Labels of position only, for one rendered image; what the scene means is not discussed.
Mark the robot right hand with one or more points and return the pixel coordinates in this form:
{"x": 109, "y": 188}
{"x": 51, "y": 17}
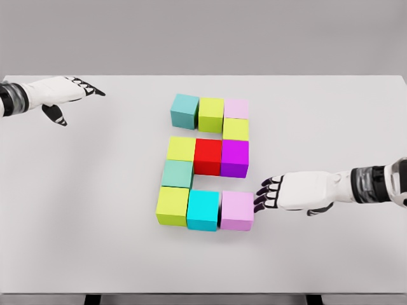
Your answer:
{"x": 302, "y": 190}

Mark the mint green cube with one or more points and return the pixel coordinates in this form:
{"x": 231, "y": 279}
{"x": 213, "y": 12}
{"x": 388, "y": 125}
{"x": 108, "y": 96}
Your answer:
{"x": 176, "y": 173}

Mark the magenta purple cube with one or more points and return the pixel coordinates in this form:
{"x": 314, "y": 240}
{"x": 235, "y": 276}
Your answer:
{"x": 234, "y": 158}

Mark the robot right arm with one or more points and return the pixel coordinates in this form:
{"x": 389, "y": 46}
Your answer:
{"x": 372, "y": 184}

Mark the teal cube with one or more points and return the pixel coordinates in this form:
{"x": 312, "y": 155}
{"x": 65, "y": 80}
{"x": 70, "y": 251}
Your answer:
{"x": 183, "y": 109}

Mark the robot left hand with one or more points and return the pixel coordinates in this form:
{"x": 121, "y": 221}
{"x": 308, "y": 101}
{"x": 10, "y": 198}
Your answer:
{"x": 58, "y": 89}

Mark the pale pink cube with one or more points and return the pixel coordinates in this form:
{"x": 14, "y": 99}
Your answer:
{"x": 236, "y": 108}

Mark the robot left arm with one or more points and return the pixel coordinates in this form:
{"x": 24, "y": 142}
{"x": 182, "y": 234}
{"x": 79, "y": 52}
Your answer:
{"x": 14, "y": 95}

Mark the pink lilac cube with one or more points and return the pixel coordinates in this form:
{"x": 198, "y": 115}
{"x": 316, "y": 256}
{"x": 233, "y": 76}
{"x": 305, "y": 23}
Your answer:
{"x": 237, "y": 209}

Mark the yellow-green cube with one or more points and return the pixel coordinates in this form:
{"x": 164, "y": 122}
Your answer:
{"x": 235, "y": 128}
{"x": 180, "y": 148}
{"x": 171, "y": 205}
{"x": 210, "y": 114}

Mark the cyan cube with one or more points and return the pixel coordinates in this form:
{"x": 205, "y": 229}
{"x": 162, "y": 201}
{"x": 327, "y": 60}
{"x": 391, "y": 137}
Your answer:
{"x": 203, "y": 209}

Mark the red cube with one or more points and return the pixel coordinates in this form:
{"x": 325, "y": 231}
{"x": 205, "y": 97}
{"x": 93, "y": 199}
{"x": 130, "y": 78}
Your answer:
{"x": 207, "y": 156}

